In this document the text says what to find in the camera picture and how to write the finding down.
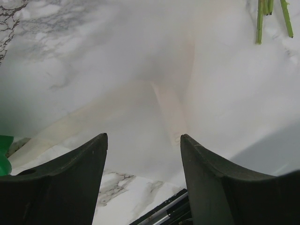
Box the pink flower stems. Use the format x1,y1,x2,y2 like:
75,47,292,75
255,0,294,45

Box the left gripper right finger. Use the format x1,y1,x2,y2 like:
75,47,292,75
180,134,300,225

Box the white wrapping paper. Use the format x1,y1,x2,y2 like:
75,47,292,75
0,0,300,186

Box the green plastic basket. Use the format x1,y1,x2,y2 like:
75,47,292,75
0,135,14,176

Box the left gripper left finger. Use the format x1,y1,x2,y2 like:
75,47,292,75
0,133,108,225

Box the beige ribbon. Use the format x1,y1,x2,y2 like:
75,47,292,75
10,35,195,175

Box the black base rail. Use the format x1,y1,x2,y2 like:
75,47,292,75
130,189,193,225

